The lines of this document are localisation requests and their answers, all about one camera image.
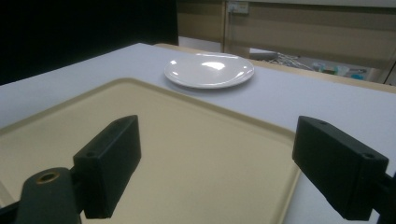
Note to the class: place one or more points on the white round plate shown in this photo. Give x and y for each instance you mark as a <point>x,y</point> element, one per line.
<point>209,70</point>

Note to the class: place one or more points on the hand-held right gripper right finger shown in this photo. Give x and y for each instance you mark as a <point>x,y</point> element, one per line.
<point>337,165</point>

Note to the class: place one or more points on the clear plastic packets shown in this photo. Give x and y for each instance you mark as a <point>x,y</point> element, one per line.
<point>337,69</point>

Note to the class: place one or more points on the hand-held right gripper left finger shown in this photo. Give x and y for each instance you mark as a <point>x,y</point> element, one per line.
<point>107,165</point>

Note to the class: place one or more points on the beige plastic tray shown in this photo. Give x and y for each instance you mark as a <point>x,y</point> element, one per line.
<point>193,149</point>

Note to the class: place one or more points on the white wall socket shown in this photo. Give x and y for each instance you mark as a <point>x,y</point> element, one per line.
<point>237,6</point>

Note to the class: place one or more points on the black curtain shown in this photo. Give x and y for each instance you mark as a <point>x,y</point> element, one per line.
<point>84,34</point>

